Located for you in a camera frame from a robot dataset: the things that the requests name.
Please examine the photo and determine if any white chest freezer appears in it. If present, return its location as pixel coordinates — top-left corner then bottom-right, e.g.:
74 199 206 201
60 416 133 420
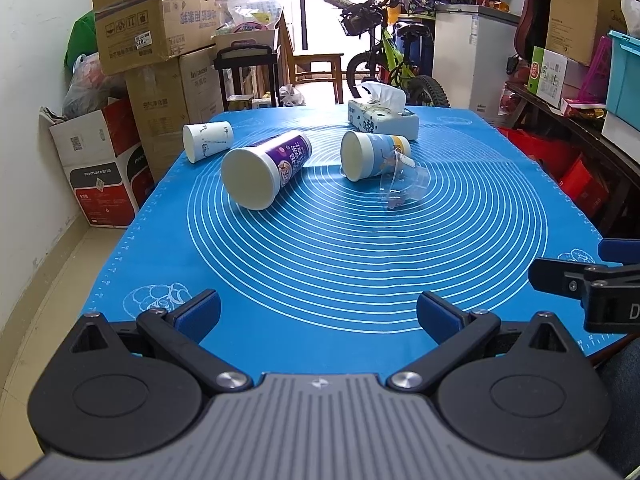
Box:
433 4 518 124

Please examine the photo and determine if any purple white paper cup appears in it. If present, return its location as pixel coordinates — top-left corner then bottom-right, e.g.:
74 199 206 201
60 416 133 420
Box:
221 131 312 210

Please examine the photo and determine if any blue silicone baking mat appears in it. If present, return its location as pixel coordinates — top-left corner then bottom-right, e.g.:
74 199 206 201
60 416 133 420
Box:
85 106 616 377

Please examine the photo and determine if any white red appliance box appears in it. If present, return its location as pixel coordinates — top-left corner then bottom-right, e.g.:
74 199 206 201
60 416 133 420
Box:
40 99 154 228

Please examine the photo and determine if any black stool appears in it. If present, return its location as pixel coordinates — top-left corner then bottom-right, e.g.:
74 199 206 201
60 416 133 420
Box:
214 44 281 112

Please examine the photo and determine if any plastic bag of goods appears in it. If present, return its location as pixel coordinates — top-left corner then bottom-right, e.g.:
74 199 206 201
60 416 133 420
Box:
216 0 284 35

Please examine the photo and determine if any large top cardboard box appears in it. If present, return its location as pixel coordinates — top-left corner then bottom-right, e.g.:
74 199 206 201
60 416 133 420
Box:
92 0 226 75

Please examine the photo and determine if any tall brown cardboard box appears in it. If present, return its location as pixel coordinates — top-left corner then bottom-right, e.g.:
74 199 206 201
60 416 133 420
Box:
546 0 627 66

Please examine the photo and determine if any lower brown cardboard box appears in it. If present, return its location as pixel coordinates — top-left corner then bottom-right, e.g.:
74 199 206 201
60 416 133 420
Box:
125 46 224 182

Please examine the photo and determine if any wooden chair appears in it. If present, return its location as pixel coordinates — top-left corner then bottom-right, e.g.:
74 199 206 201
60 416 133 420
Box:
278 15 344 104

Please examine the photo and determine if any clear plastic cup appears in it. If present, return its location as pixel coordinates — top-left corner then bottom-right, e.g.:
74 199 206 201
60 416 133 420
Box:
380 151 430 210

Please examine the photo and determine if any white tissue box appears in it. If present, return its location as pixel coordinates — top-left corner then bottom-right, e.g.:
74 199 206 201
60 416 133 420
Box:
347 80 420 141

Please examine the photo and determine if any blue white paper cup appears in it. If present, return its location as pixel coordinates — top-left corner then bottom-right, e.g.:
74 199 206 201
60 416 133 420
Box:
341 131 411 182

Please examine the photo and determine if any green white carton box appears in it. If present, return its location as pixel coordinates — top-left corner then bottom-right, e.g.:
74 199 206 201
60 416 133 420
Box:
527 47 588 108

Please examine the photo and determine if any teal plastic storage bin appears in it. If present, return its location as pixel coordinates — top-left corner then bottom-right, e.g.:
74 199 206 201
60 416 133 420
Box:
606 30 640 130

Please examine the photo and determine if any small white paper cup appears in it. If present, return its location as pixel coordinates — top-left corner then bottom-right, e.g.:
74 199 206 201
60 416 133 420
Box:
182 122 234 164

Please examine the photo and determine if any green children's bicycle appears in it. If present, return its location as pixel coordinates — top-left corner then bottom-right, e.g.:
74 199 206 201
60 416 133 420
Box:
324 0 450 107

